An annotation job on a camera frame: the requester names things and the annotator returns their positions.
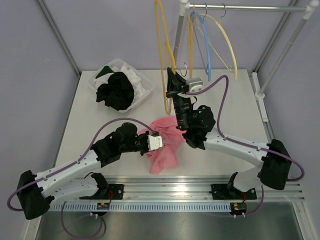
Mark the white plastic perforated basket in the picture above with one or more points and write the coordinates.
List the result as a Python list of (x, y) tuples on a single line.
[(147, 83)]

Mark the black t shirt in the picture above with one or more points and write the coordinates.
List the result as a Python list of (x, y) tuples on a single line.
[(118, 93)]

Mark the green and white t shirt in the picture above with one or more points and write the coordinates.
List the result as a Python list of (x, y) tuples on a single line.
[(104, 71)]

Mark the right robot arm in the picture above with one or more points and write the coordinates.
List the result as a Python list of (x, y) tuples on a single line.
[(201, 130)]

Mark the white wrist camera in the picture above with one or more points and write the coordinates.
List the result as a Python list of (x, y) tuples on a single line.
[(195, 85), (155, 142)]

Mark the black mounting plate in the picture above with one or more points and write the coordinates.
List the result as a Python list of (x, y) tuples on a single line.
[(114, 191), (219, 191)]

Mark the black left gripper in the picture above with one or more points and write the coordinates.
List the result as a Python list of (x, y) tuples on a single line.
[(145, 135)]

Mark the white slotted cable duct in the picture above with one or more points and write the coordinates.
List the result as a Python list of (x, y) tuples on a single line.
[(148, 207)]

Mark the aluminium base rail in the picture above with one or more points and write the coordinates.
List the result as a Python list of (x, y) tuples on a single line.
[(192, 189)]

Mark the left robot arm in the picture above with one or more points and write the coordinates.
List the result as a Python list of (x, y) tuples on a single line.
[(77, 178)]

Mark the metal clothes rack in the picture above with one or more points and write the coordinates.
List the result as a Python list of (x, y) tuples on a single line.
[(185, 5)]

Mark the yellow hanger with metal hook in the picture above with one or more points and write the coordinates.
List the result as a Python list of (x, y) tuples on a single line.
[(190, 44)]

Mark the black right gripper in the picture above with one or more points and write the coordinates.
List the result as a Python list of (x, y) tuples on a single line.
[(175, 87)]

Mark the pink t shirt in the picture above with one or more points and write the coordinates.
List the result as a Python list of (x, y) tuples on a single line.
[(165, 157)]

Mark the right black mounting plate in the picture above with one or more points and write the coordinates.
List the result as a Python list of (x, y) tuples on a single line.
[(219, 191)]

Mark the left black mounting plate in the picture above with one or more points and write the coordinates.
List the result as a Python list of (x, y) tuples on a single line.
[(114, 191)]

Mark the blue hanger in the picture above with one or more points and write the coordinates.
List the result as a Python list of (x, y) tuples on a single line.
[(205, 57)]

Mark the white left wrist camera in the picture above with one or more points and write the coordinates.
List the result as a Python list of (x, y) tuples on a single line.
[(155, 142)]

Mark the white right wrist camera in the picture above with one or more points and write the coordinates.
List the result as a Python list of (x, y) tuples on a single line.
[(195, 85)]

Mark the cream hanger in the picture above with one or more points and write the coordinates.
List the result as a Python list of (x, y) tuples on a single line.
[(233, 68)]

